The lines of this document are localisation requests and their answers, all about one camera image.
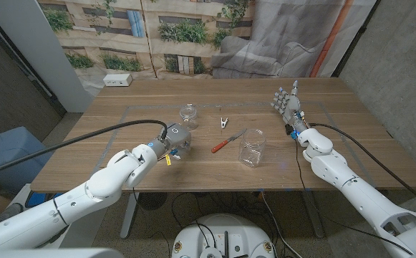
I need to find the red handled knife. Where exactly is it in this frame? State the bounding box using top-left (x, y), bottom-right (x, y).
top-left (211, 128), bottom-right (248, 154)

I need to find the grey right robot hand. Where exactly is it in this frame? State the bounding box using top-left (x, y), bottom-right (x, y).
top-left (270, 80), bottom-right (308, 130)

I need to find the printed fabric backdrop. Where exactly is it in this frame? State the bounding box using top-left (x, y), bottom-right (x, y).
top-left (37, 0), bottom-right (377, 97)

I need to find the round black floor fan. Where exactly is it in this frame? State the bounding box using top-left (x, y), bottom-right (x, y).
top-left (138, 192), bottom-right (168, 211)

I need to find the white robot torso base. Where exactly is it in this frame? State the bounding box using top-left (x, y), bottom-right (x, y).
top-left (171, 214), bottom-right (276, 258)

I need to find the thin black left wrist cable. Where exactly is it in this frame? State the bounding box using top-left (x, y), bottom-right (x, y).
top-left (132, 188), bottom-right (173, 258)

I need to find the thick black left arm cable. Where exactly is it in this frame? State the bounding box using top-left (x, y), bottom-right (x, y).
top-left (0, 119), bottom-right (168, 179)

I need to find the grey table leg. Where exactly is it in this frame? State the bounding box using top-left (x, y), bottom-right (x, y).
top-left (302, 190), bottom-right (325, 239)

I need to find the white floor cable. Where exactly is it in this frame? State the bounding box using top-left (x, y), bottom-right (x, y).
top-left (260, 191), bottom-right (294, 258)

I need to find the blue grey storage bin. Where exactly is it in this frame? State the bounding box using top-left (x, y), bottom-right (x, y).
top-left (0, 125), bottom-right (53, 194)

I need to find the small glass clasp jar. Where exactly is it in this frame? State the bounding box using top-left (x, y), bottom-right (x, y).
top-left (179, 103), bottom-right (199, 131)

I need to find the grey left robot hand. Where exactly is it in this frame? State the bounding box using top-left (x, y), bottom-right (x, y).
top-left (159, 123), bottom-right (193, 161)

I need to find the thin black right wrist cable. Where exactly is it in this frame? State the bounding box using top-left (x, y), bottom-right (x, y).
top-left (294, 138), bottom-right (415, 256)

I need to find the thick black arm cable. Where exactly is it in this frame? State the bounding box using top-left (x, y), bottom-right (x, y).
top-left (0, 119), bottom-right (168, 179)
top-left (309, 123), bottom-right (416, 212)

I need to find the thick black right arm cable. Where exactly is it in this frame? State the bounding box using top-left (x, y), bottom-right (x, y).
top-left (309, 123), bottom-right (416, 212)

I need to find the white table leg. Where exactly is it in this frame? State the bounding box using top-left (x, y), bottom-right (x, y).
top-left (120, 192), bottom-right (140, 239)

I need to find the white power strip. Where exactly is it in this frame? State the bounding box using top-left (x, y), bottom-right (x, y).
top-left (102, 73), bottom-right (133, 87)

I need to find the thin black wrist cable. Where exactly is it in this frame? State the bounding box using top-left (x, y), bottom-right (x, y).
top-left (132, 188), bottom-right (173, 258)
top-left (294, 138), bottom-right (415, 256)

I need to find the wooden table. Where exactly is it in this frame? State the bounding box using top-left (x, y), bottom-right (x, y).
top-left (85, 101), bottom-right (377, 187)

